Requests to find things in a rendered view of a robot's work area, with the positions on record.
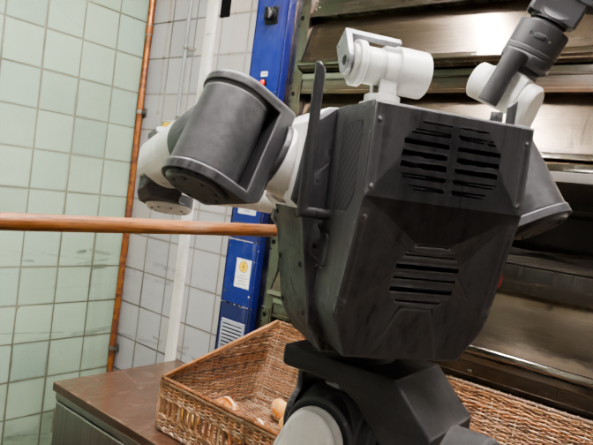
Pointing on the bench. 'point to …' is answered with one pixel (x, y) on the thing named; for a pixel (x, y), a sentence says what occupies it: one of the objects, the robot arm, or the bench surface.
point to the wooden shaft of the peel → (14, 222)
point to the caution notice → (243, 273)
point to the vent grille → (229, 331)
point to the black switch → (271, 15)
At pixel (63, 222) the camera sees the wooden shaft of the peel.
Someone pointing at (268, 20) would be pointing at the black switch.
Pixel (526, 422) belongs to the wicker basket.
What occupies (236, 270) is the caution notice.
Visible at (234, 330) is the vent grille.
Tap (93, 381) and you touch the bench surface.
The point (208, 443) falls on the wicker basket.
